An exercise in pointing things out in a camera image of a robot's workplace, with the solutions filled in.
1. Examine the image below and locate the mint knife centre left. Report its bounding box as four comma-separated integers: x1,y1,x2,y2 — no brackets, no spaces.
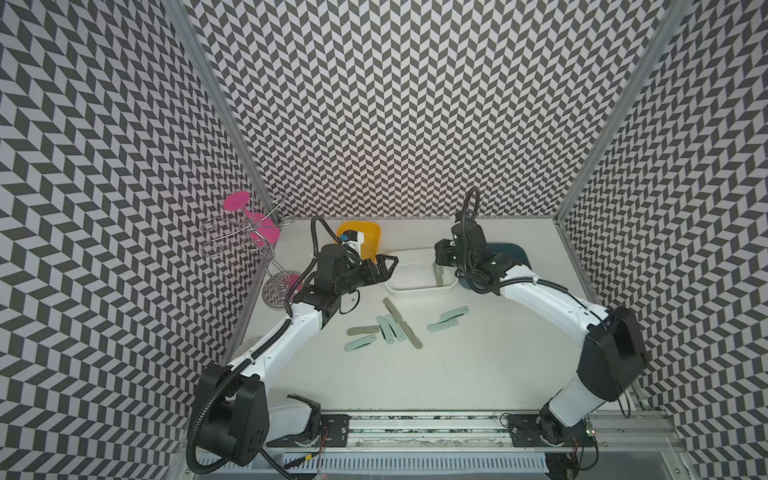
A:
376,315,396,344

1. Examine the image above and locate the white storage box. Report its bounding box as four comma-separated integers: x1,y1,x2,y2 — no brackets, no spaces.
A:
385,248,458,295

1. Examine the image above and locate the wire rack with pink discs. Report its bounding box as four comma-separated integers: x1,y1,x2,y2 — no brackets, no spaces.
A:
200,190,299,309

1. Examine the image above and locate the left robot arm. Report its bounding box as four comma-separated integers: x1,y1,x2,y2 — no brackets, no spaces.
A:
185,243,399,475

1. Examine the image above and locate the mint knife centre right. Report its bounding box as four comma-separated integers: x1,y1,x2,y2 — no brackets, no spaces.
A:
385,314,406,342

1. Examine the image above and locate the olive knife vertical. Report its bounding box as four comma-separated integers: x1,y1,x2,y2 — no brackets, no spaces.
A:
400,321,423,350

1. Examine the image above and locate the mint knife middle right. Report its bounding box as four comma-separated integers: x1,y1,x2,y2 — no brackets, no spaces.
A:
427,318,459,332

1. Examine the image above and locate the olive knife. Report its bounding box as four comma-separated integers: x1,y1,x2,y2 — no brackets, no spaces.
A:
433,263,444,287
383,298,403,324
346,326,380,336

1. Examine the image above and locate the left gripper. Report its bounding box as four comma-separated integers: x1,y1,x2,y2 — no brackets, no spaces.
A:
336,252,399,294

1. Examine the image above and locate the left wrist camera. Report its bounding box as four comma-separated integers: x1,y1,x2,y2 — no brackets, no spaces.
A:
340,230,365,257

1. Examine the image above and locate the dark teal storage box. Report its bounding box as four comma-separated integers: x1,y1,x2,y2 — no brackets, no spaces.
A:
467,242,531,289

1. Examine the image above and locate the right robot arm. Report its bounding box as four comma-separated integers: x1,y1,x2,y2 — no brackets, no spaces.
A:
434,220,648,446

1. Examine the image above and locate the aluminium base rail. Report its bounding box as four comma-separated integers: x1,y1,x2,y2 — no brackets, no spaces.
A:
179,410,685,454

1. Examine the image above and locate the yellow storage box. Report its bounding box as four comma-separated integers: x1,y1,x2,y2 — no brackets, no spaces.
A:
336,220,381,260

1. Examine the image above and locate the pink ribbed glass bowl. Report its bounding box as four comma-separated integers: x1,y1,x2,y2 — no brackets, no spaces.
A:
232,336,262,360

